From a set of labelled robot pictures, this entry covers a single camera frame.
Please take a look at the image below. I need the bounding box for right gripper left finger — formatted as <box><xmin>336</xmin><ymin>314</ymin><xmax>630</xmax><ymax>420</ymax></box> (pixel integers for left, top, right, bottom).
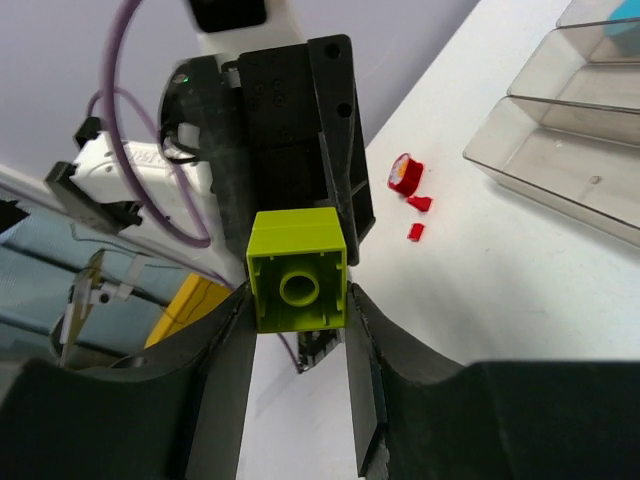
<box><xmin>1</xmin><ymin>285</ymin><xmax>257</xmax><ymax>479</ymax></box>

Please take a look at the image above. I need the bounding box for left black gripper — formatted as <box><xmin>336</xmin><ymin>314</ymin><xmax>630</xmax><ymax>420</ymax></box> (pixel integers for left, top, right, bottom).
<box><xmin>159</xmin><ymin>34</ymin><xmax>375</xmax><ymax>265</ymax></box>

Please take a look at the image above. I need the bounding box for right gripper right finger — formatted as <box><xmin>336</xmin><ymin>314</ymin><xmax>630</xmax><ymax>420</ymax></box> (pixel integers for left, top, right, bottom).
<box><xmin>346</xmin><ymin>284</ymin><xmax>639</xmax><ymax>479</ymax></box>

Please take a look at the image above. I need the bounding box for green lego brick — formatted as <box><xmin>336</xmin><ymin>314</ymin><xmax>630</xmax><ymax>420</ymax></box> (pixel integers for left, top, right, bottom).
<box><xmin>246</xmin><ymin>207</ymin><xmax>348</xmax><ymax>334</ymax></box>

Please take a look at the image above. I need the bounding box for red round lego piece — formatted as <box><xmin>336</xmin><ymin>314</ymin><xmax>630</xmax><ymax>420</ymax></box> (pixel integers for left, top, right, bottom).
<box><xmin>387</xmin><ymin>153</ymin><xmax>424</xmax><ymax>197</ymax></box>

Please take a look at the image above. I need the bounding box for teal round lego piece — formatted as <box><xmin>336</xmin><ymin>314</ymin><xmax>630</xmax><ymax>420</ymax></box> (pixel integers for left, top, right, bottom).
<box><xmin>602</xmin><ymin>0</ymin><xmax>640</xmax><ymax>56</ymax></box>

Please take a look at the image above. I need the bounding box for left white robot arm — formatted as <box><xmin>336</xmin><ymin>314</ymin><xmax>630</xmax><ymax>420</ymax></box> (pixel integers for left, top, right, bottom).
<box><xmin>158</xmin><ymin>1</ymin><xmax>375</xmax><ymax>265</ymax></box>

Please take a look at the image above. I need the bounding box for small red lego piece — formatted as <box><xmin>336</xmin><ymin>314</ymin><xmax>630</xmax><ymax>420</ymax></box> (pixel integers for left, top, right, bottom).
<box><xmin>406</xmin><ymin>196</ymin><xmax>433</xmax><ymax>213</ymax></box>

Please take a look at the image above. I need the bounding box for small red lego tile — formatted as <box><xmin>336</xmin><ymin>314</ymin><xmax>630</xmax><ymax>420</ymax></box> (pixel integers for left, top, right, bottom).
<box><xmin>407</xmin><ymin>223</ymin><xmax>426</xmax><ymax>242</ymax></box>

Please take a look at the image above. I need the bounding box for clear tiered acrylic container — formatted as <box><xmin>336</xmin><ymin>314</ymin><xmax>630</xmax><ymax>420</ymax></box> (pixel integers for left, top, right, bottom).
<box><xmin>463</xmin><ymin>1</ymin><xmax>639</xmax><ymax>245</ymax></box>

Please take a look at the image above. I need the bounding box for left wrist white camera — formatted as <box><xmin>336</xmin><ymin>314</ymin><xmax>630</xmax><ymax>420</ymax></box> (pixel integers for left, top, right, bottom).
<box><xmin>44</xmin><ymin>115</ymin><xmax>224</xmax><ymax>249</ymax></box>

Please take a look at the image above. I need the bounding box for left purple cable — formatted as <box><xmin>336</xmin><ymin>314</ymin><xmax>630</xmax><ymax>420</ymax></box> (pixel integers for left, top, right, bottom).
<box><xmin>87</xmin><ymin>0</ymin><xmax>236</xmax><ymax>291</ymax></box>

